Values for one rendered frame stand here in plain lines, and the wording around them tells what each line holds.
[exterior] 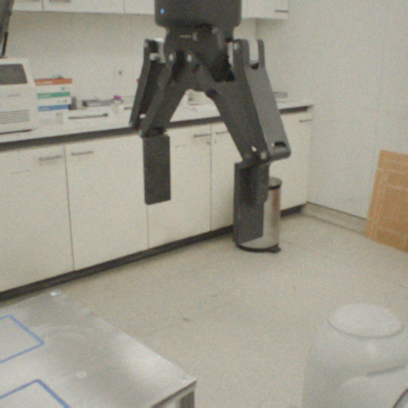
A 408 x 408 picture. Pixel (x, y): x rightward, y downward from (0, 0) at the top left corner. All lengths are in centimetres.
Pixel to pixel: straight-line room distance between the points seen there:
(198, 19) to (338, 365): 51
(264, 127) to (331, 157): 365
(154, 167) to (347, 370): 40
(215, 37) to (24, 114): 235
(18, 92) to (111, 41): 111
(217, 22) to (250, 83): 6
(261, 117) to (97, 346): 68
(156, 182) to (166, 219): 278
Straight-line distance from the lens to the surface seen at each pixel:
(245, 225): 44
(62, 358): 97
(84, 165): 292
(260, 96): 41
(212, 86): 43
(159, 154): 53
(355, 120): 388
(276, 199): 339
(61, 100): 326
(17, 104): 274
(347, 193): 401
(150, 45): 51
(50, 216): 290
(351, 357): 76
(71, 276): 314
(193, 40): 46
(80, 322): 107
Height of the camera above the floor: 135
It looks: 17 degrees down
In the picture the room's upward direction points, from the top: straight up
